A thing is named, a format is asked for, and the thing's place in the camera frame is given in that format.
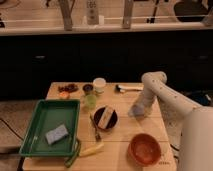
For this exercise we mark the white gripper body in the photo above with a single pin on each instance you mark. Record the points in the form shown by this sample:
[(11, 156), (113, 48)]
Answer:
[(144, 104)]

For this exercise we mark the blue-grey towel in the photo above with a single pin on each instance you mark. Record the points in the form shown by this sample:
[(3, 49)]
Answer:
[(133, 111)]

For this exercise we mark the red bowl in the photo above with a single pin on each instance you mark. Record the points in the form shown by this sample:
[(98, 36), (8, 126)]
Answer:
[(144, 150)]

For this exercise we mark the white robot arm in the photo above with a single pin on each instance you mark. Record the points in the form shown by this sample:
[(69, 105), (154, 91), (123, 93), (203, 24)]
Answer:
[(196, 144)]

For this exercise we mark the cream block in bowl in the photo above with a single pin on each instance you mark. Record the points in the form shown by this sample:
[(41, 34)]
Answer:
[(105, 118)]

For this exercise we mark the dark brown bowl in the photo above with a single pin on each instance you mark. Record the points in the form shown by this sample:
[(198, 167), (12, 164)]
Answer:
[(112, 121)]

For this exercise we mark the white cup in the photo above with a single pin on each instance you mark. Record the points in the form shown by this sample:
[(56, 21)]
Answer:
[(99, 84)]

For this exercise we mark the green translucent cup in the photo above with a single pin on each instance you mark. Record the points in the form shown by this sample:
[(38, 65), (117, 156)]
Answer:
[(90, 101)]

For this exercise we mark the small dark cup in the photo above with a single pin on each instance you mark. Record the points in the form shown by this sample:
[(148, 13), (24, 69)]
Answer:
[(88, 88)]

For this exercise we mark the dark red food pieces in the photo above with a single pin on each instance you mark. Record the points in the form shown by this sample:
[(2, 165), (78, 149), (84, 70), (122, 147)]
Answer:
[(68, 88)]

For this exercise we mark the small orange object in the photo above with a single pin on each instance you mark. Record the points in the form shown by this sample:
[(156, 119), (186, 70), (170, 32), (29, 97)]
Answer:
[(64, 95)]

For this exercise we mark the blue sponge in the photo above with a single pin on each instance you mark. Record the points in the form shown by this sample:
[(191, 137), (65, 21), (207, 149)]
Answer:
[(56, 134)]

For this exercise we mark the green plastic tray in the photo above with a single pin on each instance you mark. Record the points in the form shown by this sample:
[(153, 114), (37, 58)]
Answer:
[(47, 116)]

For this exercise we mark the white remote on shelf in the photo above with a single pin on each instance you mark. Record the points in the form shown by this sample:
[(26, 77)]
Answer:
[(92, 12)]

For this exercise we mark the white handled brush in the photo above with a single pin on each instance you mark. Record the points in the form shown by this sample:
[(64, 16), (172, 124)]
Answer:
[(123, 88)]

